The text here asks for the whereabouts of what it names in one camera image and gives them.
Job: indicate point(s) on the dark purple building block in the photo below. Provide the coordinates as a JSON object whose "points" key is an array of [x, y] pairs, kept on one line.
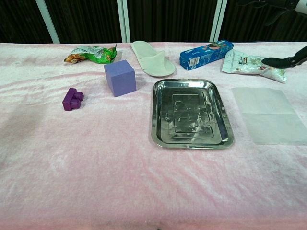
{"points": [[70, 101]]}

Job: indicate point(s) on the pink plush tablecloth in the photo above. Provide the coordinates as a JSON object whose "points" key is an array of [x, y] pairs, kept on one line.
{"points": [[96, 155]]}

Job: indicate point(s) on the stainless steel tray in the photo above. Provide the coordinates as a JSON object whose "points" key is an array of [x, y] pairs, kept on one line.
{"points": [[168, 95]]}

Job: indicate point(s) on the black pleated curtain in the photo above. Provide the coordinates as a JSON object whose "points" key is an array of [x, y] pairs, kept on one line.
{"points": [[168, 19]]}

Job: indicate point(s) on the white paper sheet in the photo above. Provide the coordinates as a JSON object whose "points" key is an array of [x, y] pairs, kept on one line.
{"points": [[263, 107]]}

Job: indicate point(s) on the green snack bag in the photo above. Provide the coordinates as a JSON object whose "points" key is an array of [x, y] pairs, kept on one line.
{"points": [[103, 56]]}

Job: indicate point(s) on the blue cookie box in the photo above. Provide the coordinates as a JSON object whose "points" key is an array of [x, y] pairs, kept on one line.
{"points": [[204, 58]]}

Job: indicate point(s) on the white double frame post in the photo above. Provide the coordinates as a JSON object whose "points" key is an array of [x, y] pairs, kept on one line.
{"points": [[124, 21]]}

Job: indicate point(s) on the white snack bag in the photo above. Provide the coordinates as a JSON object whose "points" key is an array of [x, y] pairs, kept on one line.
{"points": [[239, 64]]}

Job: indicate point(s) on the lavender foam cube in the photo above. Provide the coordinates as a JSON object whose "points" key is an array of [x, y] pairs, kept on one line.
{"points": [[122, 79]]}

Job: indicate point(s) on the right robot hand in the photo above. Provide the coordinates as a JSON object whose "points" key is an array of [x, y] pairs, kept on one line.
{"points": [[273, 61]]}

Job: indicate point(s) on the white slipper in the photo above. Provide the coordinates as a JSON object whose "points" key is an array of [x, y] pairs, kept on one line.
{"points": [[156, 64]]}

